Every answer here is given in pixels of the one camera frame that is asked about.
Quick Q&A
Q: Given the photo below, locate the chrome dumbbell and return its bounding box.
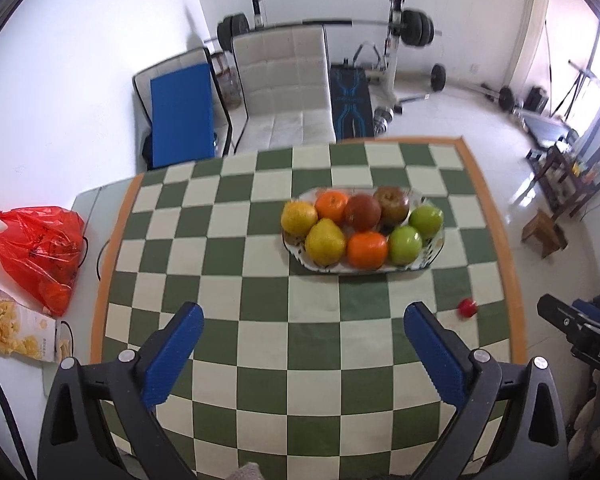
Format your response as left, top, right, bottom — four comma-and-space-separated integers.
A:
372, 105, 396, 136

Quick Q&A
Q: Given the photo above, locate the long barbell with small plates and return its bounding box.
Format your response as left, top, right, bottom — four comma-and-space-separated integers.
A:
430, 64, 516, 114

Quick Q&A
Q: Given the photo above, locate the chair with blue cushion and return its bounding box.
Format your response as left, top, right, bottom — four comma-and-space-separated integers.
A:
131, 47, 233, 171

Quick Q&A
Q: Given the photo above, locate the dark red apple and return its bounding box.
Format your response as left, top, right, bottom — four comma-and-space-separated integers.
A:
343, 194, 382, 233

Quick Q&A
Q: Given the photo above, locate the person's dark fleece clothing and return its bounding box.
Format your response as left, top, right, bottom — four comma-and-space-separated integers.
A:
229, 462, 262, 480

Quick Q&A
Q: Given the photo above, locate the grey exercise handle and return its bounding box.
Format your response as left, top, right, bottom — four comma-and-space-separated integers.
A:
352, 42, 384, 71

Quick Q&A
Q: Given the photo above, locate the black cable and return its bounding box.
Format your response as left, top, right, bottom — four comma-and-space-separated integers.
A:
95, 240, 110, 282

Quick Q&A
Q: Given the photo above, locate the white padded chair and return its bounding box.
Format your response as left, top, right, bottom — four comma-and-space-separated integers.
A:
230, 25, 337, 154

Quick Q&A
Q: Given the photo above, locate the green apple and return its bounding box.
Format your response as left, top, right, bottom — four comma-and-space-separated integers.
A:
387, 225, 424, 267
408, 204, 445, 240

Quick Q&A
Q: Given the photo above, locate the white barbell rack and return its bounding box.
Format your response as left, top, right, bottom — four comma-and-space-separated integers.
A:
247, 0, 406, 111

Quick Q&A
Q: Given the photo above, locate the small wooden stool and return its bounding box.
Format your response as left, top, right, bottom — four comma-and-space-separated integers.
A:
521, 208, 569, 260

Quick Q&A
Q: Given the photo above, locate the black blue weight bench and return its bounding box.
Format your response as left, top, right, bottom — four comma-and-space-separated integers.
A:
328, 62, 376, 140

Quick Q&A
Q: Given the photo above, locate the yellow snack box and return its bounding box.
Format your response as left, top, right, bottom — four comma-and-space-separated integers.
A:
0, 284, 73, 363

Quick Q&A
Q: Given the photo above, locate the orange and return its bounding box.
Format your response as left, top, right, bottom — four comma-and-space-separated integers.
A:
314, 189, 352, 226
346, 231, 389, 270

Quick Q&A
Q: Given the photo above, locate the round yellow pear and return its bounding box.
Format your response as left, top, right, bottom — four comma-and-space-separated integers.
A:
281, 200, 319, 237

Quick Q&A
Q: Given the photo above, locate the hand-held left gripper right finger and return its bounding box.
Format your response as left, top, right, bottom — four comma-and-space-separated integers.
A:
403, 302, 571, 480

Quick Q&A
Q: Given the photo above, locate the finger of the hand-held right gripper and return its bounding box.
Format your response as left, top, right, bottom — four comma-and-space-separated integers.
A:
572, 297, 600, 333
537, 294, 590, 338

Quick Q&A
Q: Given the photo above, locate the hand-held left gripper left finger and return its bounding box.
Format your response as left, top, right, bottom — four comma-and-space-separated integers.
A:
37, 302, 226, 480

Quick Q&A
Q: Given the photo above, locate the black tripod stand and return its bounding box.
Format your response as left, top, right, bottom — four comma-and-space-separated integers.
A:
545, 60, 600, 121

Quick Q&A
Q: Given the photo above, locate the brownish red apple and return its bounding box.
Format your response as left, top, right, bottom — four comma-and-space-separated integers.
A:
372, 186, 411, 226

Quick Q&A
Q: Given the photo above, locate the green white checkered tablecloth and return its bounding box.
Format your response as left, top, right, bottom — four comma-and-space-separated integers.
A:
90, 135, 527, 480

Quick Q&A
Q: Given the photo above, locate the clear plastic bottle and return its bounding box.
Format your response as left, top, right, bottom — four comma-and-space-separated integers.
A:
215, 55, 241, 109

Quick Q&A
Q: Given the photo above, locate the red plastic bag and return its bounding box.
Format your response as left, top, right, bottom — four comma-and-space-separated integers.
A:
0, 205, 88, 317

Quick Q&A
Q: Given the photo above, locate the black speaker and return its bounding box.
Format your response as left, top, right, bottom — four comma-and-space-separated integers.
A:
525, 86, 551, 114

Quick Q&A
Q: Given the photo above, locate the barbell with black plates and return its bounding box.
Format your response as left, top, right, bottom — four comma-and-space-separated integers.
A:
203, 8, 443, 52

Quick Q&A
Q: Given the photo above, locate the oval floral plate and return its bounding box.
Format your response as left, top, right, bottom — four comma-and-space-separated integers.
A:
281, 186, 446, 275

